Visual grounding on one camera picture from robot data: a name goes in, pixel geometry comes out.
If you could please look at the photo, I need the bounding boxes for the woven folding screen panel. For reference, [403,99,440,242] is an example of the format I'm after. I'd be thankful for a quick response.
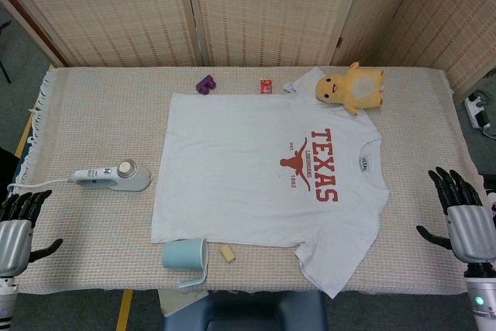
[184,0,373,67]
[329,0,427,71]
[387,0,496,94]
[0,0,205,69]

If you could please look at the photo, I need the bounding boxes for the light blue plastic mug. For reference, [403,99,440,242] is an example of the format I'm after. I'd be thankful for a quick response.
[161,237,210,290]

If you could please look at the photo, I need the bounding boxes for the yellow plush toy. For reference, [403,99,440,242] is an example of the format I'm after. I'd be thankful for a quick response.
[314,61,386,116]

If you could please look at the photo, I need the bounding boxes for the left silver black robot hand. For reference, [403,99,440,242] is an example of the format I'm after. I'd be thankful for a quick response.
[0,190,64,278]

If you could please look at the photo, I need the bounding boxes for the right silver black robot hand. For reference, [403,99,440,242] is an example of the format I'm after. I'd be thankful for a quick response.
[416,167,496,267]

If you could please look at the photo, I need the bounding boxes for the purple plastic block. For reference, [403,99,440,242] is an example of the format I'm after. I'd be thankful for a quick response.
[195,74,218,96]

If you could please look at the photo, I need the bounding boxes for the blue padded robot base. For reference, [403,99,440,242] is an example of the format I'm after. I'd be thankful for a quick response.
[162,291,329,331]

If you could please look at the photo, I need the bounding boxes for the white power strip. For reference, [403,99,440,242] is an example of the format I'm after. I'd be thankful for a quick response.
[463,90,493,129]

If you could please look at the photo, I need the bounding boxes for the white Texas print T-shirt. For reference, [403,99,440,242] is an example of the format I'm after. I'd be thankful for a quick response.
[150,67,391,300]

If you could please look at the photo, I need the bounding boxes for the white flat board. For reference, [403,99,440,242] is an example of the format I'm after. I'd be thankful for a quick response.
[159,290,210,317]

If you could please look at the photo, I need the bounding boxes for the white handheld steam iron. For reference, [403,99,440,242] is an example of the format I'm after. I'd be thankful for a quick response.
[73,159,152,192]

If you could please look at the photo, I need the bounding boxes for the white iron power cord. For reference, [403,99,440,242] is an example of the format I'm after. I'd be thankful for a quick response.
[7,178,77,195]

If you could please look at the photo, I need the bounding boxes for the black bulky object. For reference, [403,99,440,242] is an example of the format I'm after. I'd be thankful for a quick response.
[0,147,21,192]

